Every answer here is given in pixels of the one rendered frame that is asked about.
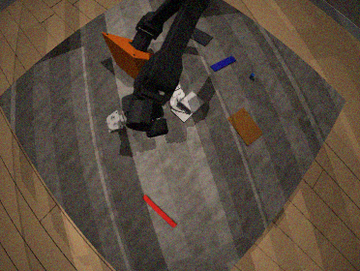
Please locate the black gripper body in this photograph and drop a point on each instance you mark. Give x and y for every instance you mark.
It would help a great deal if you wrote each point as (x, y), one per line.
(158, 126)

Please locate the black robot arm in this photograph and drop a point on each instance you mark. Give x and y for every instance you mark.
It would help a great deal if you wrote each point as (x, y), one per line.
(162, 71)

